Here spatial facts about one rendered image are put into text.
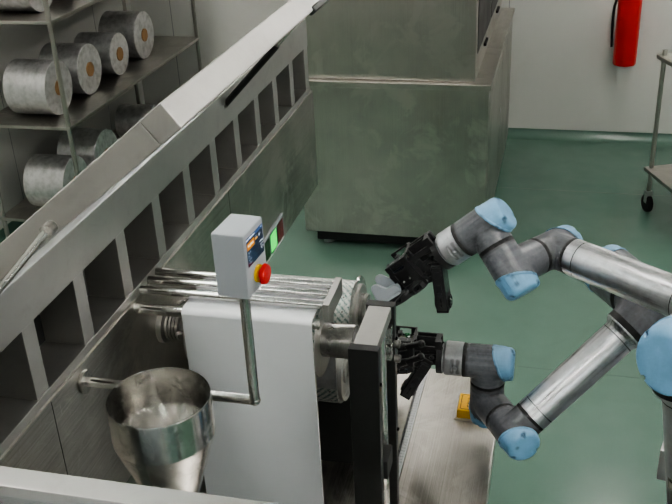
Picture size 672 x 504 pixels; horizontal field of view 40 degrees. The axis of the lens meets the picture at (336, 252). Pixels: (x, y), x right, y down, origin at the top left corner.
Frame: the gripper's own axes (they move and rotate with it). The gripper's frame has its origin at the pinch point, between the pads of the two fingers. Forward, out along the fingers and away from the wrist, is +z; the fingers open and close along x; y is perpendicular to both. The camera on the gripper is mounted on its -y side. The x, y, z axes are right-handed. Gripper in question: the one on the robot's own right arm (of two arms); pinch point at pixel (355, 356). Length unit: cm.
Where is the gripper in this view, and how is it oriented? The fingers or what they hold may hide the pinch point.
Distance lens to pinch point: 211.2
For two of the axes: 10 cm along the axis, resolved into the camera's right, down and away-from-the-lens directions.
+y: -0.4, -8.9, -4.6
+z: -9.7, -0.7, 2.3
